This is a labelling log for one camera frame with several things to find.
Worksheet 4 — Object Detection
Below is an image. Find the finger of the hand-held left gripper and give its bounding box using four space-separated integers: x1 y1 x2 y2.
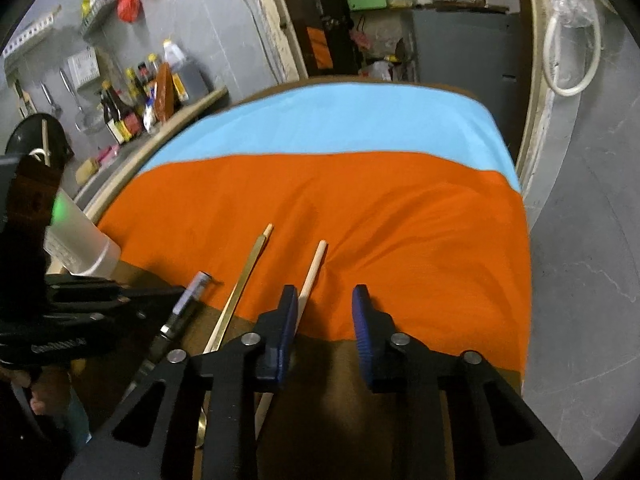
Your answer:
47 282 187 311
50 310 151 336

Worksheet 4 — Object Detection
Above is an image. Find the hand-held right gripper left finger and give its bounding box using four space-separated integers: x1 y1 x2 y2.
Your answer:
60 284 301 480

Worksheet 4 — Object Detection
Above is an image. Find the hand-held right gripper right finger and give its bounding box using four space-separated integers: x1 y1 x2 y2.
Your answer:
351 284 584 480

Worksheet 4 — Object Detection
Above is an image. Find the white plastic utensil holder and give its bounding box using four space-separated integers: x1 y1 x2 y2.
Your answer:
44 194 122 277

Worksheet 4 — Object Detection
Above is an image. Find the metal peeler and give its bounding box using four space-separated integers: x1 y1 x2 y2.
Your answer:
132 270 215 387

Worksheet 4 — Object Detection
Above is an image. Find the person's left hand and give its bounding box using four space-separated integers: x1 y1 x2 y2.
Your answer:
27 369 77 417

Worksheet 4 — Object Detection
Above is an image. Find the yellow sponge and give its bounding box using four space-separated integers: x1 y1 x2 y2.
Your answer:
74 157 101 184

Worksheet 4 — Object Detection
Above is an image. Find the black wok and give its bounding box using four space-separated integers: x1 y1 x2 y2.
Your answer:
8 114 74 172

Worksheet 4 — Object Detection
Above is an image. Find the striped blue orange brown blanket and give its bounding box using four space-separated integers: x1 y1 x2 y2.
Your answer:
70 76 532 480

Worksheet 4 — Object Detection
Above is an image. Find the metal skimmer strainer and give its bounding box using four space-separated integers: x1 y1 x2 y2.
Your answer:
58 67 104 134

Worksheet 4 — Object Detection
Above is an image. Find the hanging metal turner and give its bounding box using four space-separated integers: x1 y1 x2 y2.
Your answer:
39 82 64 119

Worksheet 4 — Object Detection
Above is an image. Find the wooden spatula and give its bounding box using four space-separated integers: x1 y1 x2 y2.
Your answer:
12 77 37 117

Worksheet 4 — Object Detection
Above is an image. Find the blue white packet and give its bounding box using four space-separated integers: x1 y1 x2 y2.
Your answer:
142 100 161 134

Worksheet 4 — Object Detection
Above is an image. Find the orange red seasoning packet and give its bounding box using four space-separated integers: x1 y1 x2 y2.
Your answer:
153 62 177 122

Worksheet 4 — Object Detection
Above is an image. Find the large oil jug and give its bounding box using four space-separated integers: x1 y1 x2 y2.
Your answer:
162 40 210 104

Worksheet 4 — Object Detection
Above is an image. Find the red plastic bag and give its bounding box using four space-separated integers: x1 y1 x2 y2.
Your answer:
113 0 143 24

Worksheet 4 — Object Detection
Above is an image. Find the grey cabinet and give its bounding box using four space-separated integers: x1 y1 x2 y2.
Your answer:
399 7 522 152

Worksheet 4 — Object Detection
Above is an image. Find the dark wooden door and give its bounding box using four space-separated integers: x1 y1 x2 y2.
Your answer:
287 0 362 82

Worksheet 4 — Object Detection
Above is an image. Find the clear plastic bag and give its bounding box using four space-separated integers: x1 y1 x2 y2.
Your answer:
547 0 597 29

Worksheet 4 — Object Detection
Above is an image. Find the white wall box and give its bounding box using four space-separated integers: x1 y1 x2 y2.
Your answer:
66 46 100 84

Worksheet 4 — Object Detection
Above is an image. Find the white wall basket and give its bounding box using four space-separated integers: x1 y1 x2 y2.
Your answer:
2 5 64 59

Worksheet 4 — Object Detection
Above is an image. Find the metal wall shelf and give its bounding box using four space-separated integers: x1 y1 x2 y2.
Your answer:
80 0 119 37

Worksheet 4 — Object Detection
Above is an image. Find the wooden door frame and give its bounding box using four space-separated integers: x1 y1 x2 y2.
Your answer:
249 0 608 196

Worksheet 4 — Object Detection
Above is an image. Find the white power cable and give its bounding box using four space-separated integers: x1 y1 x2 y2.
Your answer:
226 0 282 82

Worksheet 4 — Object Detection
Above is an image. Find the white hose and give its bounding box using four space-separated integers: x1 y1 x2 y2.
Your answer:
542 11 604 98

